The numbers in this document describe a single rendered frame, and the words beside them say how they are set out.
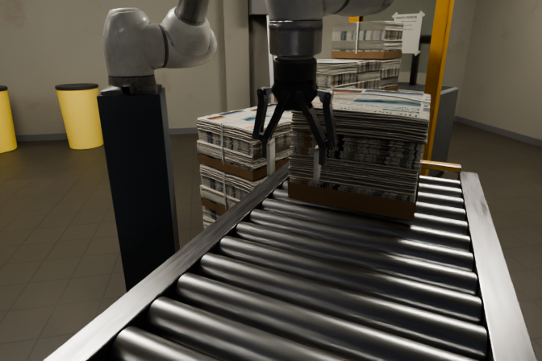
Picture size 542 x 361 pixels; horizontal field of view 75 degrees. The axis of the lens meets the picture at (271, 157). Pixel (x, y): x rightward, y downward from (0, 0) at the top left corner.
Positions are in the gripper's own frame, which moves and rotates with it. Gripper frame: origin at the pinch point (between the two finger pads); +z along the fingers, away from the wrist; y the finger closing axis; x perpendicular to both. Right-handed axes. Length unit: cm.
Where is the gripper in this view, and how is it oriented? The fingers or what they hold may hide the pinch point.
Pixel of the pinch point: (293, 165)
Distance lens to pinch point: 68.4
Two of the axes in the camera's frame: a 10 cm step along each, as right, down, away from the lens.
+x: -3.4, 3.5, -8.7
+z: 0.1, 9.3, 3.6
